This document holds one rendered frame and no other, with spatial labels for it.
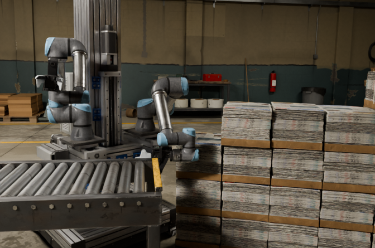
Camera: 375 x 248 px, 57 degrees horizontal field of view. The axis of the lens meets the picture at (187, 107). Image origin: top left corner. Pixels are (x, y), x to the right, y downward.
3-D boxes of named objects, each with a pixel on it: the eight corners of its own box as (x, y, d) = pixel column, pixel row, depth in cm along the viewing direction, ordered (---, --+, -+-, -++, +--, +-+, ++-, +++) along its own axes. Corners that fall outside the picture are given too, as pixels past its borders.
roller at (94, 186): (108, 168, 182) (105, 159, 181) (97, 204, 135) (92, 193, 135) (99, 171, 181) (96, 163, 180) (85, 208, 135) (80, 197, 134)
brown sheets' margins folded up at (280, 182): (186, 220, 258) (187, 154, 251) (352, 238, 235) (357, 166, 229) (174, 246, 221) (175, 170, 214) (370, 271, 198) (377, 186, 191)
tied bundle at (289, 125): (268, 135, 238) (269, 102, 235) (312, 137, 232) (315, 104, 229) (270, 148, 201) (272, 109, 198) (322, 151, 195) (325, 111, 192)
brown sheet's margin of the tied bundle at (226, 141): (223, 139, 220) (223, 132, 220) (269, 142, 214) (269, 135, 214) (220, 145, 205) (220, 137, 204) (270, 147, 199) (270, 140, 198)
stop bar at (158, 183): (158, 161, 181) (158, 157, 181) (163, 191, 139) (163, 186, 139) (152, 161, 181) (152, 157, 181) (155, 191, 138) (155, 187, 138)
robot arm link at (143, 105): (135, 115, 259) (135, 97, 258) (153, 115, 263) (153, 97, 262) (138, 118, 248) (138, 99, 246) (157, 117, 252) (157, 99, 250)
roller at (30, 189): (56, 171, 178) (56, 161, 178) (26, 209, 132) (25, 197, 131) (46, 171, 178) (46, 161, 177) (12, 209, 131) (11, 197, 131)
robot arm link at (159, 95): (148, 73, 214) (160, 140, 186) (166, 73, 217) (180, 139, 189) (146, 85, 223) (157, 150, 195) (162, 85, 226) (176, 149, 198)
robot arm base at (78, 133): (66, 137, 225) (66, 122, 223) (88, 135, 235) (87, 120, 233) (76, 142, 214) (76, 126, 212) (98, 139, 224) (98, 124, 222)
